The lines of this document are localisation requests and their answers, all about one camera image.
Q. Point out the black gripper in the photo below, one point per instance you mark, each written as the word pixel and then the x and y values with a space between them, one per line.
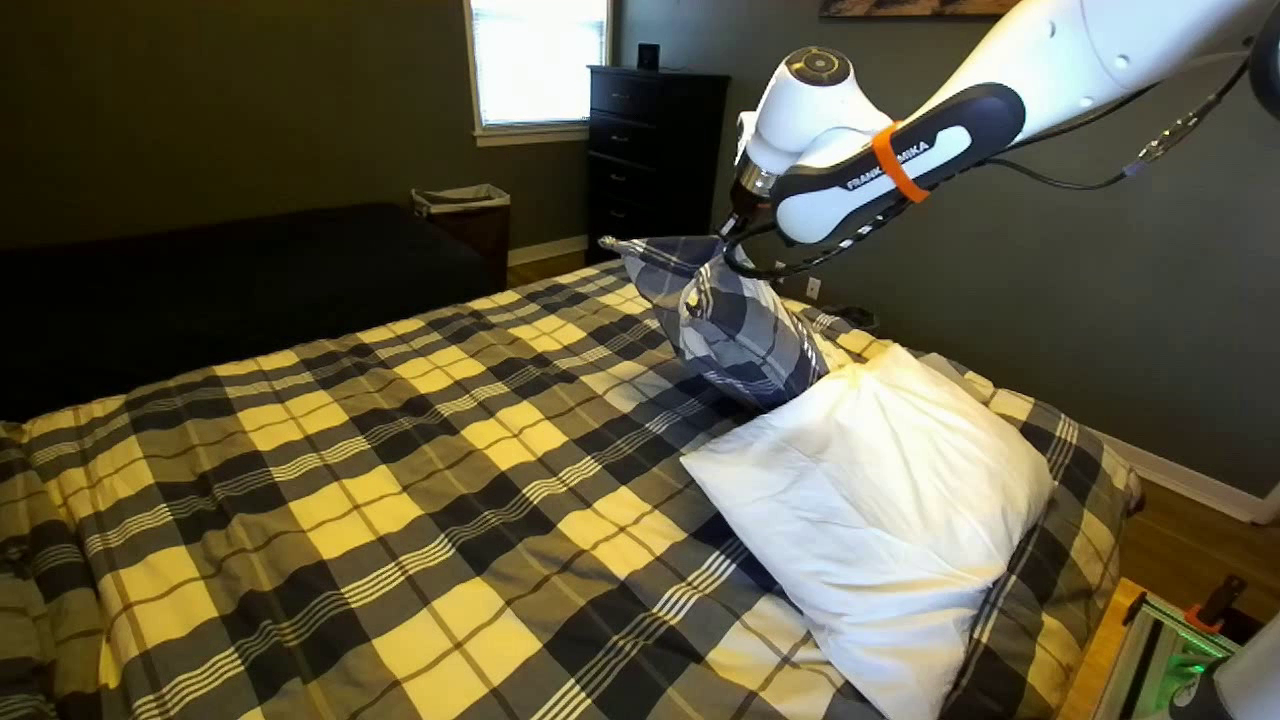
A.
pixel 761 245

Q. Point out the white pillow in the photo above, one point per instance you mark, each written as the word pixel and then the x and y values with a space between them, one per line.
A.
pixel 882 520

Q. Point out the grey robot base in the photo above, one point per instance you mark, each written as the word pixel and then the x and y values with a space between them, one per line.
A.
pixel 1253 682

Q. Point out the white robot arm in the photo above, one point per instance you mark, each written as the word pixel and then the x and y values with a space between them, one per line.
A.
pixel 1067 52

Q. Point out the checked plaid comforter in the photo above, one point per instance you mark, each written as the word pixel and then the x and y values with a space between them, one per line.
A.
pixel 334 534

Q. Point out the black tall dresser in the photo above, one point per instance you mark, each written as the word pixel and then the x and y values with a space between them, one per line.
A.
pixel 652 162

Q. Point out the white baseboard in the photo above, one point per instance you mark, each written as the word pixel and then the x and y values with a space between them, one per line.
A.
pixel 545 248
pixel 1203 480

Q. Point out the small black box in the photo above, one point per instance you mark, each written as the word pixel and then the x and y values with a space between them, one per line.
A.
pixel 651 56

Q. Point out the bright window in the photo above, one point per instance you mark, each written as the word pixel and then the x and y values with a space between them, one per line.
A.
pixel 540 63

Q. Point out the wooden board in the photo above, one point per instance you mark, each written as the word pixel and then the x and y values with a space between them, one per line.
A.
pixel 1094 652

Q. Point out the dark daybed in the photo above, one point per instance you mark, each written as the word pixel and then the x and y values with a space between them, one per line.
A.
pixel 201 295

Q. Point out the white wall outlet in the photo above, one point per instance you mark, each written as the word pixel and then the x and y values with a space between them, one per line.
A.
pixel 815 284

